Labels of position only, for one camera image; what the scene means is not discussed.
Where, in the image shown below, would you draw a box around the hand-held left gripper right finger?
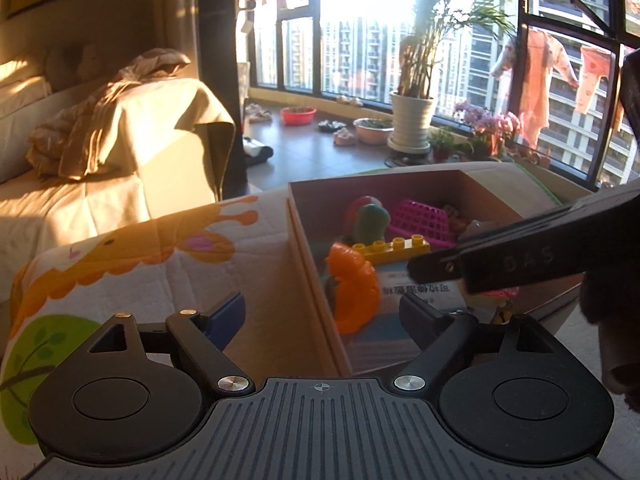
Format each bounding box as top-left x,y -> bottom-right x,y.
392,292 -> 556,392

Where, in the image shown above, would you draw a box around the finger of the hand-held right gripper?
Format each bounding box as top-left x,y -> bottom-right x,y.
407,184 -> 640,296

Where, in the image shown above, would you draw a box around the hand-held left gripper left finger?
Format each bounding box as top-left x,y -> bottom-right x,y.
87,292 -> 256,393

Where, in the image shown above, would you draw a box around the orange plastic toy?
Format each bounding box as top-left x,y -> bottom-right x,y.
325,241 -> 382,336

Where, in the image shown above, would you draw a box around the pink plastic toy basket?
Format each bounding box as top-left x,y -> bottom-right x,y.
390,199 -> 458,252

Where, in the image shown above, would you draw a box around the cardboard box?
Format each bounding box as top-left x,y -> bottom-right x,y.
286,162 -> 596,378

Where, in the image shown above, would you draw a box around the pink and teal toy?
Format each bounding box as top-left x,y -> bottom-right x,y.
345,195 -> 392,250

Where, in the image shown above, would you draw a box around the blue and white book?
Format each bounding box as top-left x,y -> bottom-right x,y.
345,260 -> 473,363

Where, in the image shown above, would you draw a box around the yellow toy building brick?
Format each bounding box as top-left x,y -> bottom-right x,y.
351,237 -> 432,264

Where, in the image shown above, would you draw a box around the printed play mat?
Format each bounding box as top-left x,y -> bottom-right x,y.
0,162 -> 640,461

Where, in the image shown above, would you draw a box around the small green potted plant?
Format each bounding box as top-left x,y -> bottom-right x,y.
427,127 -> 460,162

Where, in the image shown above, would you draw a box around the pink flowering plant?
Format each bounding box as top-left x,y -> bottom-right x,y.
452,100 -> 523,160

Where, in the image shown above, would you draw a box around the bed with beige blanket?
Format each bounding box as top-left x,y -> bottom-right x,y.
0,60 -> 237,306

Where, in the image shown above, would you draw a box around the white plant pot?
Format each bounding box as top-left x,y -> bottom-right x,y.
389,91 -> 437,154

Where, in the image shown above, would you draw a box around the orange hanging baby clothes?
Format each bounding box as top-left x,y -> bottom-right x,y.
490,27 -> 581,150

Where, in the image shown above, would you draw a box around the orange hanging shirt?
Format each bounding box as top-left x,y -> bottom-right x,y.
575,46 -> 614,114

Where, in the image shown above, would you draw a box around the red plastic basin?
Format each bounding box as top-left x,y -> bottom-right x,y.
280,106 -> 317,127

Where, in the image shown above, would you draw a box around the beige crumpled blanket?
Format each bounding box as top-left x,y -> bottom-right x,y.
27,49 -> 193,181

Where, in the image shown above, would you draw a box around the palm plant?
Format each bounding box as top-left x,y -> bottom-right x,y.
395,0 -> 528,100

